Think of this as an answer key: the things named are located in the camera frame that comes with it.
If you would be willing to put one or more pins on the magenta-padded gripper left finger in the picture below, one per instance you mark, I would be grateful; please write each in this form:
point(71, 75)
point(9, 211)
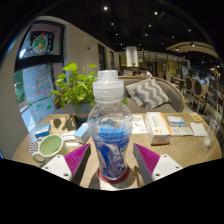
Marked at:
point(60, 166)

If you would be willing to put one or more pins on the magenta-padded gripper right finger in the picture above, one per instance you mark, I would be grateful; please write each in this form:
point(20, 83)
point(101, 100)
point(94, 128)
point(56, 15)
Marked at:
point(163, 166)

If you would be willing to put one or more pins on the clear bottle with blue label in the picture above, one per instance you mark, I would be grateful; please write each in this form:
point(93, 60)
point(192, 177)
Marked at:
point(110, 133)

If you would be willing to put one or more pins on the light green mug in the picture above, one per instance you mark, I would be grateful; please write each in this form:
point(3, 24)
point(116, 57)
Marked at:
point(50, 146)

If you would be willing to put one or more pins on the light blue tissue pack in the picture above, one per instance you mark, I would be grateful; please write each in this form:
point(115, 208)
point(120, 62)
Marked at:
point(81, 134)

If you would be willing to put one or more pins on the white printed paper sheet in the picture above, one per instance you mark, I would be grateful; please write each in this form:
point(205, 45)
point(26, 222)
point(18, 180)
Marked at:
point(181, 131)

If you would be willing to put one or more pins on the white carton with orange print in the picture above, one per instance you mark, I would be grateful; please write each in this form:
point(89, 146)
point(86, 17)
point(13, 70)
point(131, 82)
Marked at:
point(156, 126)

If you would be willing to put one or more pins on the blue and white small box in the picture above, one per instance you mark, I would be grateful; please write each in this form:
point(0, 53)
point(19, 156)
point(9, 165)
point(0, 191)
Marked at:
point(42, 130)

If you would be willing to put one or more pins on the small white box blue print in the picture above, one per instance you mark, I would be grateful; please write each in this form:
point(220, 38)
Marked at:
point(175, 120)

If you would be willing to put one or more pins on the printed white leaflet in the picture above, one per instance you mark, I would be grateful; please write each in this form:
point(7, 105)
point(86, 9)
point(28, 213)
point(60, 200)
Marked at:
point(138, 125)

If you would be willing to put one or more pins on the white paper napkin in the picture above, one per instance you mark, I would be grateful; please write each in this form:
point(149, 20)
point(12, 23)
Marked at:
point(198, 129)

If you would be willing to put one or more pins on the clear drinking glass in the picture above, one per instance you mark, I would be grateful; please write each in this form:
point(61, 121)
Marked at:
point(210, 136)

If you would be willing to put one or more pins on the yellow card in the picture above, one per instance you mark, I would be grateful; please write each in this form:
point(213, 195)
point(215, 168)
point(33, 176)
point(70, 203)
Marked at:
point(196, 116)

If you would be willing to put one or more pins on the grey curved sofa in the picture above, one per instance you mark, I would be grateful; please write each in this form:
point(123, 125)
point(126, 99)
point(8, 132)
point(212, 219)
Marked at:
point(173, 96)

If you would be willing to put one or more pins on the grey white chevron pillow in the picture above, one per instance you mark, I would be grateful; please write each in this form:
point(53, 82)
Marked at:
point(150, 93)

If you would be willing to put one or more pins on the green potted plant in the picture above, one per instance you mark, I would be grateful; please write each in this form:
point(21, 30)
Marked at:
point(76, 88)

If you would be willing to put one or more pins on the group of dining chairs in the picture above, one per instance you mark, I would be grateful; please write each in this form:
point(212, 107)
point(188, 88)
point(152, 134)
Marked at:
point(196, 91)

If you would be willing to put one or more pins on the dark-framed window with stickers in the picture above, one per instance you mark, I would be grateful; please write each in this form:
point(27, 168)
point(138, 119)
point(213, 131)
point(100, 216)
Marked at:
point(40, 86)

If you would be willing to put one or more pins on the person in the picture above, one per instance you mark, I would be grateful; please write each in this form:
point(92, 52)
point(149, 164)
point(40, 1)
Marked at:
point(145, 71)

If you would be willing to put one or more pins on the group of ceiling spotlights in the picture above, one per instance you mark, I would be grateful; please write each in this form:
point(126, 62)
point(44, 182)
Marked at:
point(105, 8)

